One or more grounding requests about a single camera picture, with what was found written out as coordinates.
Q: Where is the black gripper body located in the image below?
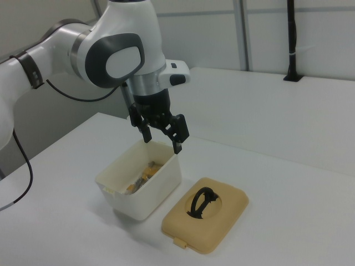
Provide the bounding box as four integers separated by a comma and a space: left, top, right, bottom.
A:
128, 88, 173, 125

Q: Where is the tan lid with black handle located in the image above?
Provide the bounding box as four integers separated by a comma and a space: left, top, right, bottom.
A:
161, 177, 250, 255

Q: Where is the white plastic tool case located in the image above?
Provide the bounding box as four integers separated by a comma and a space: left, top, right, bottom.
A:
94, 139, 182, 222

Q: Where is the yellow clamp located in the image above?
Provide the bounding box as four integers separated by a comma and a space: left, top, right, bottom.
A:
124, 162, 164, 195

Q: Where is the clear plastic bag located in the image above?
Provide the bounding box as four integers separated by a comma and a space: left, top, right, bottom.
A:
121, 160, 166, 196

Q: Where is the black stand pole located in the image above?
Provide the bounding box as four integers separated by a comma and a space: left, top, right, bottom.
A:
282, 0, 305, 82

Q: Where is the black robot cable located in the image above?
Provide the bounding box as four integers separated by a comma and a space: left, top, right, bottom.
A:
0, 79, 134, 213

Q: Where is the black cable strap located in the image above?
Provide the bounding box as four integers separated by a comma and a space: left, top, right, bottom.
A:
9, 51, 45, 90

